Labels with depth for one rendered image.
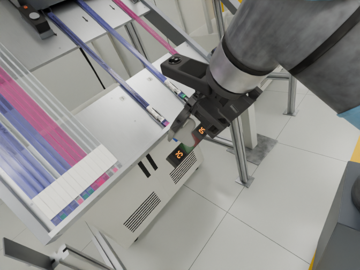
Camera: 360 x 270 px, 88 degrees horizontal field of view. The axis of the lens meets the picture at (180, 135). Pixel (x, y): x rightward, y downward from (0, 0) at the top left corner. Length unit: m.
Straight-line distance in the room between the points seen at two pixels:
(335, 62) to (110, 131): 0.47
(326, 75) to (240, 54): 0.08
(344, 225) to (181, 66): 0.46
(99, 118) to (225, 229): 0.84
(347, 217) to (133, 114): 0.55
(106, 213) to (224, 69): 0.84
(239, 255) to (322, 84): 0.93
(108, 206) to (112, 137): 0.48
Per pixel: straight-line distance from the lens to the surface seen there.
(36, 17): 0.72
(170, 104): 0.58
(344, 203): 0.56
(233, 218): 1.13
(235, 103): 0.29
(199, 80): 0.30
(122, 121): 0.54
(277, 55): 0.22
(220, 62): 0.25
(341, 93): 0.22
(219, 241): 1.09
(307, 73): 0.21
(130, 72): 1.19
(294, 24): 0.20
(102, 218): 0.97
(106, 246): 0.94
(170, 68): 0.34
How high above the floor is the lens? 1.02
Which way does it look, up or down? 38 degrees down
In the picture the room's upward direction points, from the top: 24 degrees counter-clockwise
